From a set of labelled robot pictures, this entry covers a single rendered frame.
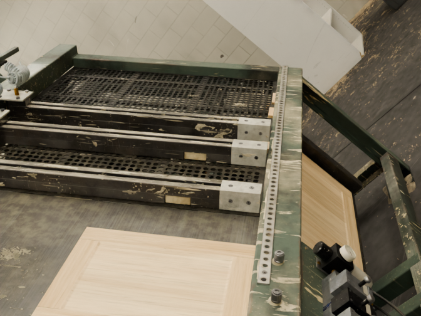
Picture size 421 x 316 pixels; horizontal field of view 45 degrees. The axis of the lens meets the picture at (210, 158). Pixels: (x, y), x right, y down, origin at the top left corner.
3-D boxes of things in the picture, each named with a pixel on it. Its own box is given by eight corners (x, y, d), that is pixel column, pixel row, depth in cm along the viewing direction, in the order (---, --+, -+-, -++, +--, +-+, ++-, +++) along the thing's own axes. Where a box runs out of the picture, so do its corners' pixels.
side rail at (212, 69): (277, 91, 264) (278, 71, 259) (74, 77, 278) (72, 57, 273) (277, 86, 271) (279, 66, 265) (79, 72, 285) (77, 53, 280)
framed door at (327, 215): (367, 329, 183) (372, 326, 182) (249, 241, 173) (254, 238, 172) (348, 195, 261) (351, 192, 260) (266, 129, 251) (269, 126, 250)
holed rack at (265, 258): (269, 285, 122) (269, 283, 121) (257, 284, 122) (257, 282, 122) (287, 66, 265) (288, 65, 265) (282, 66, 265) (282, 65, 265)
